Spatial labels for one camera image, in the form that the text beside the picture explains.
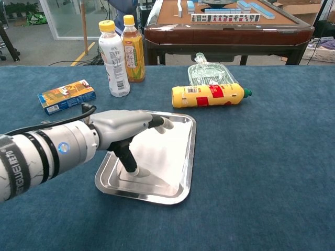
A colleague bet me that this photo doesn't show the brown mahjong table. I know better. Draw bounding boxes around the brown mahjong table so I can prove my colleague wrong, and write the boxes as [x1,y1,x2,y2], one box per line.
[143,0,315,66]

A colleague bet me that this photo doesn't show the blue table cloth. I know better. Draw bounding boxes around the blue table cloth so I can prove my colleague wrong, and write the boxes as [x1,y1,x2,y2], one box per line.
[0,64,335,251]

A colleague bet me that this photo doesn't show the cardboard box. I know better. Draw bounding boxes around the cardboard box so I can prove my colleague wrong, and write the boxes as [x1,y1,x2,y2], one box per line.
[273,0,325,26]

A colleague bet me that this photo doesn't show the white plastic basket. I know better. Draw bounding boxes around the white plastic basket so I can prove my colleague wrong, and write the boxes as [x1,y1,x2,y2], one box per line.
[302,39,335,63]

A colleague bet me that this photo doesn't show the amber tea bottle yellow cap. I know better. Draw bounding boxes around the amber tea bottle yellow cap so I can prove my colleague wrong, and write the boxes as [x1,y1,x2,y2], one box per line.
[121,14,146,83]

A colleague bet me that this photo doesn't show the blue-backed mahjong tile row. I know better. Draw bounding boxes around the blue-backed mahjong tile row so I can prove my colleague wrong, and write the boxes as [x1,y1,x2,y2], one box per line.
[237,0,252,12]
[204,7,243,14]
[248,2,276,19]

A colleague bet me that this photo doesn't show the white bottle yellow cap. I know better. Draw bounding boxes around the white bottle yellow cap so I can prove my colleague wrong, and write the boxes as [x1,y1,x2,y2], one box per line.
[98,20,131,98]

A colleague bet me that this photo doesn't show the silver metal tray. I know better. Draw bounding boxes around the silver metal tray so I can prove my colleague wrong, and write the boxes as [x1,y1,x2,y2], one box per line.
[94,109,197,206]

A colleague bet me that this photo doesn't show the green dustpan brush set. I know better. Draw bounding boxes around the green dustpan brush set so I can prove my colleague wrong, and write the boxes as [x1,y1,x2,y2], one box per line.
[187,52,238,87]

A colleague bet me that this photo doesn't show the green potted plants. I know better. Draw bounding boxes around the green potted plants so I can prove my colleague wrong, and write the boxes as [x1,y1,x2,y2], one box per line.
[5,2,40,19]

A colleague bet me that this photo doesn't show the face-up mahjong tile row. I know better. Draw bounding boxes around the face-up mahjong tile row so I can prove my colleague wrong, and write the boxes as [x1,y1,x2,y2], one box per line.
[190,13,261,23]

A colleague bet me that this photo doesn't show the black stand leg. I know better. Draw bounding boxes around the black stand leg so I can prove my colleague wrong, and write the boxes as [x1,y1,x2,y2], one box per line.
[0,20,21,62]

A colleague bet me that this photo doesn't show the wooden pole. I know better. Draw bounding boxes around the wooden pole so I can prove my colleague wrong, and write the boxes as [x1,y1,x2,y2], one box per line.
[80,0,89,55]

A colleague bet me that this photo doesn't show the yellow blue snack box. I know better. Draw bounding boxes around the yellow blue snack box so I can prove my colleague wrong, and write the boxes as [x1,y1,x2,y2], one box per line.
[37,79,97,116]

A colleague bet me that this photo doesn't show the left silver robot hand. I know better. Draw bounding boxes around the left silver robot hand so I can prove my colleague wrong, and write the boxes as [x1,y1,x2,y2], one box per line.
[87,109,174,178]

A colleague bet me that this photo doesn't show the yellow bottle green cap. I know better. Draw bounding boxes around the yellow bottle green cap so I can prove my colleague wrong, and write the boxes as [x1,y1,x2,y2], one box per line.
[171,83,253,109]

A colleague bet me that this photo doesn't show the green bag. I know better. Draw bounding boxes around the green bag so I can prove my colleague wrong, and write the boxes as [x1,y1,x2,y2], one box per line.
[26,12,48,26]

